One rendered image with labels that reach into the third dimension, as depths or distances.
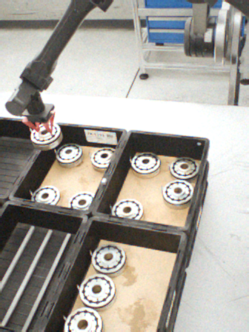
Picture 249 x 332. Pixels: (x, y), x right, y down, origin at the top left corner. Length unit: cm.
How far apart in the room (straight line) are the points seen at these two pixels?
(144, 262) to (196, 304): 21
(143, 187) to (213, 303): 45
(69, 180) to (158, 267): 49
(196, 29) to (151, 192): 60
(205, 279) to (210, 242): 14
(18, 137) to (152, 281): 88
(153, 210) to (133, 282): 27
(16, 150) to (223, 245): 89
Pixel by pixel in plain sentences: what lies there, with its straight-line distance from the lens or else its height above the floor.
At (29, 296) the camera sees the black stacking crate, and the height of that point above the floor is 83.
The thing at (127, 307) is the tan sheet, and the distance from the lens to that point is 117.
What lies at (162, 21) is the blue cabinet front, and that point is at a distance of 316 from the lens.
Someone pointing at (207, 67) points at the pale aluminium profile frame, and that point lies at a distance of 327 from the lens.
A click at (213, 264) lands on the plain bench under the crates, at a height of 70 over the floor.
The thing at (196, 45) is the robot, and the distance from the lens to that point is 152.
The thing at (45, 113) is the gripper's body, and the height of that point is 115.
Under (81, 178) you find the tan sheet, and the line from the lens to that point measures 148.
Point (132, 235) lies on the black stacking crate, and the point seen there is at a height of 89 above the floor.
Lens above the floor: 188
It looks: 45 degrees down
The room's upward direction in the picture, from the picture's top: 11 degrees counter-clockwise
